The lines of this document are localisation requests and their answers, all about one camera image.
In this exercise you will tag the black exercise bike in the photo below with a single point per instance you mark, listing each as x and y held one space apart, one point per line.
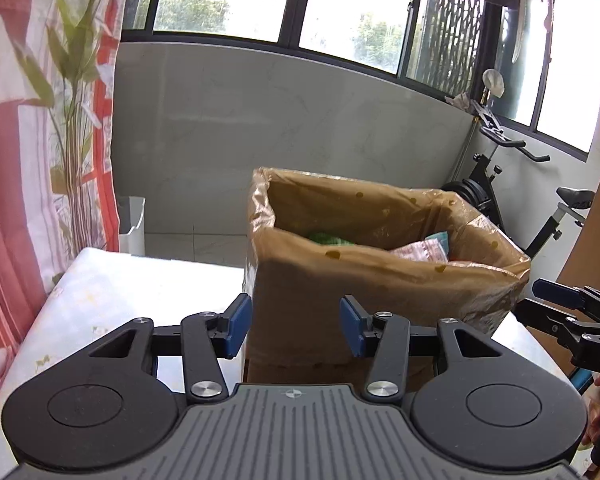
480 195

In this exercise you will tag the brown cardboard box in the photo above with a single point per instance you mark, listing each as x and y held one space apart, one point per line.
305 372

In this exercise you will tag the printed curtain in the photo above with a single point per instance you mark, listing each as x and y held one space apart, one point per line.
20 160

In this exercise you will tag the green snack packet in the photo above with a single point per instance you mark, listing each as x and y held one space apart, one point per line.
330 238

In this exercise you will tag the black framed window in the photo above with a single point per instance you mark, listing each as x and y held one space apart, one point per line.
292 0

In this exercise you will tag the pink snack packet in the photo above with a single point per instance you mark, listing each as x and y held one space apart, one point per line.
420 251

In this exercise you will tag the white cloth bundle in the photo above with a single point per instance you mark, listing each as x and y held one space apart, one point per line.
494 82

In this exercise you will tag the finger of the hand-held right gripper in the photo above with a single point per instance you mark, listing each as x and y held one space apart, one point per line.
557 292
555 321

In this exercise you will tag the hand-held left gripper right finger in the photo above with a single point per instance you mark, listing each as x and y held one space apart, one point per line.
354 327

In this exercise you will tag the light blue snack packet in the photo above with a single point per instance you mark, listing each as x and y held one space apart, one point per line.
439 238

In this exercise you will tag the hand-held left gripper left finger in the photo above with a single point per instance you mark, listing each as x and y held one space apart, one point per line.
237 327

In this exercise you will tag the white plastic bin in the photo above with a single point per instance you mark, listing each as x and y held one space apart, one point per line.
132 230

